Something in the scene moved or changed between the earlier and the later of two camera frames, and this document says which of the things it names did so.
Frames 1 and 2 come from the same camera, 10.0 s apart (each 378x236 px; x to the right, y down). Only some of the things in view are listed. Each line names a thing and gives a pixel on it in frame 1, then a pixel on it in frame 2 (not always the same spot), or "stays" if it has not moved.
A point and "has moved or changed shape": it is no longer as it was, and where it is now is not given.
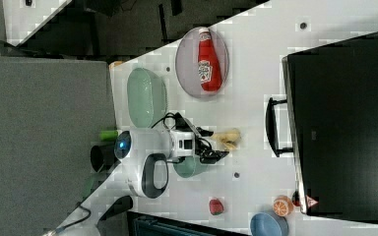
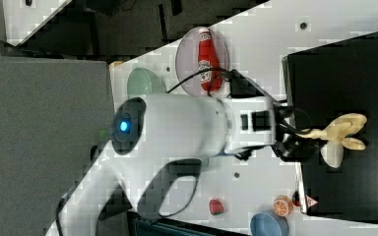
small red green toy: [296, 199] stays
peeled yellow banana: [228, 138] has moved or changed shape
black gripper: [203, 147] -> [288, 146]
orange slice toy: [283, 206] stays
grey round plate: [187, 66] stays
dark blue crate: [145, 224] stays
